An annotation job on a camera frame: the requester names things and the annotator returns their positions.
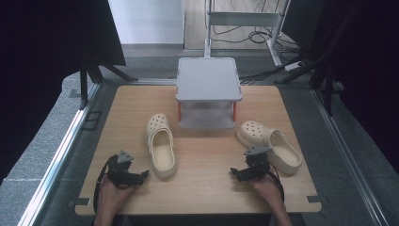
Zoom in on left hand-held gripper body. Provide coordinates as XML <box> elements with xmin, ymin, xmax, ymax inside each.
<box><xmin>105</xmin><ymin>150</ymin><xmax>139</xmax><ymax>190</ymax></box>

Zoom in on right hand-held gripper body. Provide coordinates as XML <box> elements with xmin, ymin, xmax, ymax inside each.
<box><xmin>243</xmin><ymin>145</ymin><xmax>273</xmax><ymax>183</ymax></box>

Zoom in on cream clog shoe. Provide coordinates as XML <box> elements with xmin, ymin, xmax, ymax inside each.
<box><xmin>144</xmin><ymin>112</ymin><xmax>179</xmax><ymax>180</ymax></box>
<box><xmin>235</xmin><ymin>120</ymin><xmax>303</xmax><ymax>176</ymax></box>

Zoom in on grey two-tier shoe rack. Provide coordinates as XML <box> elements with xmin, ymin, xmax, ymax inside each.
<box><xmin>174</xmin><ymin>56</ymin><xmax>244</xmax><ymax>130</ymax></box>

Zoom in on person's left hand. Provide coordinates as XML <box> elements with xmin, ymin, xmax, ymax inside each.
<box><xmin>97</xmin><ymin>176</ymin><xmax>137</xmax><ymax>211</ymax></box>

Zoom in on black tripod stand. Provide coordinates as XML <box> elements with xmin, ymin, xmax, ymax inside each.
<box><xmin>78</xmin><ymin>50</ymin><xmax>139</xmax><ymax>111</ymax></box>
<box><xmin>274</xmin><ymin>46</ymin><xmax>335</xmax><ymax>118</ymax></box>

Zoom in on white power strip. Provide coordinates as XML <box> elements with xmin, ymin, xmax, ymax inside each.
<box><xmin>283</xmin><ymin>60</ymin><xmax>305</xmax><ymax>72</ymax></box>

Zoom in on black curtain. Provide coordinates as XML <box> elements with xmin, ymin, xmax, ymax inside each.
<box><xmin>281</xmin><ymin>0</ymin><xmax>399</xmax><ymax>174</ymax></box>
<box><xmin>0</xmin><ymin>0</ymin><xmax>127</xmax><ymax>186</ymax></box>

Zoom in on white metal stand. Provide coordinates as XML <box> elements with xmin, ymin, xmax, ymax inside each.
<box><xmin>202</xmin><ymin>0</ymin><xmax>292</xmax><ymax>68</ymax></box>

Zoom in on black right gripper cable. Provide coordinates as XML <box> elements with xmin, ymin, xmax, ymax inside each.
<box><xmin>266</xmin><ymin>164</ymin><xmax>286</xmax><ymax>203</ymax></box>

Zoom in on aluminium rail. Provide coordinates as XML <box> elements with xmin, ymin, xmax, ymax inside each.
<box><xmin>17</xmin><ymin>82</ymin><xmax>102</xmax><ymax>226</ymax></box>
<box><xmin>310</xmin><ymin>88</ymin><xmax>391</xmax><ymax>226</ymax></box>

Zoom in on black floor cables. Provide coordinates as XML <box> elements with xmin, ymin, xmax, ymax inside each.
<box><xmin>210</xmin><ymin>0</ymin><xmax>314</xmax><ymax>87</ymax></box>

